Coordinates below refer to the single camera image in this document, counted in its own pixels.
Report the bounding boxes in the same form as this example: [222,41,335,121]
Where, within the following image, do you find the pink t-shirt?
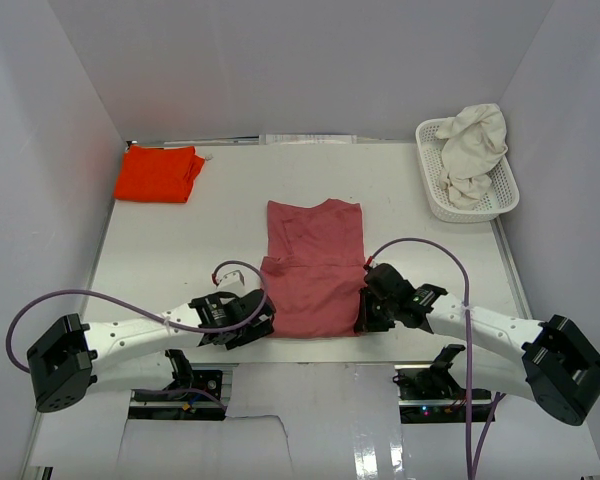
[260,199,365,339]

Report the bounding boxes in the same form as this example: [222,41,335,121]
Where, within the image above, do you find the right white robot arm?
[355,263,600,426]

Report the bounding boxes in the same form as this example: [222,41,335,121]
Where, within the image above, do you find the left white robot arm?
[26,289,276,413]

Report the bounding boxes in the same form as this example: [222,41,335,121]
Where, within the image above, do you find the white perforated plastic basket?
[415,114,520,223]

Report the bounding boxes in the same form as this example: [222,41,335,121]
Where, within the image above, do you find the folded orange t-shirt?
[113,145,205,204]

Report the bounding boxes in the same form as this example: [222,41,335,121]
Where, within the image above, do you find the papers at table back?
[259,134,357,146]

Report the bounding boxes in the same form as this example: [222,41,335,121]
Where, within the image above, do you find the white t-shirt in basket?
[435,103,508,210]

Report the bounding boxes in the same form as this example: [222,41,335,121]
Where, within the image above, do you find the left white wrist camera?
[212,270,245,293]

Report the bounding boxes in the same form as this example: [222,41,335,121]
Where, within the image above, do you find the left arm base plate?
[128,350,232,421]

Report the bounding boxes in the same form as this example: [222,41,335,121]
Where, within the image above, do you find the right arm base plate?
[392,365,467,425]

